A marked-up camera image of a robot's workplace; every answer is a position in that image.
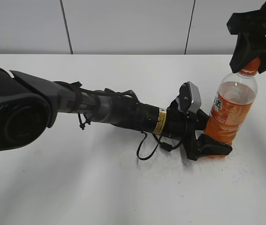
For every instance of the orange bottle cap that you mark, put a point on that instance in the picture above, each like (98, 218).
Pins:
(251, 67)

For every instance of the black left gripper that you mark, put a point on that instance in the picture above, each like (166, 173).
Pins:
(183, 127)

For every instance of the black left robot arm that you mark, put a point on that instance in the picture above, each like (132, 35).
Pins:
(29, 105)

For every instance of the orange soda plastic bottle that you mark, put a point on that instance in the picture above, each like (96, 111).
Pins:
(232, 103)

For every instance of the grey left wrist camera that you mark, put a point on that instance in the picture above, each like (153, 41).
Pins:
(189, 99)

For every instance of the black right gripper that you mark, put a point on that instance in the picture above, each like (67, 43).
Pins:
(251, 41)

